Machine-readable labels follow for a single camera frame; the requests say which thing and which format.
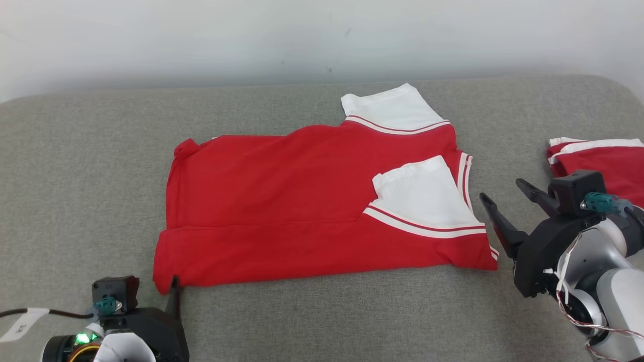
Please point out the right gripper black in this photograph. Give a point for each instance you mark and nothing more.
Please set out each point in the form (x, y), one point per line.
(541, 256)

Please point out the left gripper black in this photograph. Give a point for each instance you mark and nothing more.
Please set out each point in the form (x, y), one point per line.
(156, 334)

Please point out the red shorts with white trim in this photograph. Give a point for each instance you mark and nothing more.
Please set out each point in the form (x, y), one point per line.
(614, 166)

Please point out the red basketball jersey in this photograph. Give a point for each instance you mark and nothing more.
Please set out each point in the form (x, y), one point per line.
(276, 201)

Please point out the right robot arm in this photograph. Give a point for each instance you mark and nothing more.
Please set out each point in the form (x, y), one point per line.
(619, 296)

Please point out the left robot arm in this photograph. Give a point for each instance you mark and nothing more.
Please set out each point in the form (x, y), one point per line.
(121, 352)

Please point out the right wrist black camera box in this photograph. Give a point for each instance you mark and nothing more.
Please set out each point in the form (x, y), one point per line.
(573, 188)

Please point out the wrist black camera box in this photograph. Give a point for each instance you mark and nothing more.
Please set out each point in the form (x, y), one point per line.
(115, 291)
(573, 188)

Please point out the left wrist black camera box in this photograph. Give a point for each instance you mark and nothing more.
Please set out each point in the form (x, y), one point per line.
(115, 291)

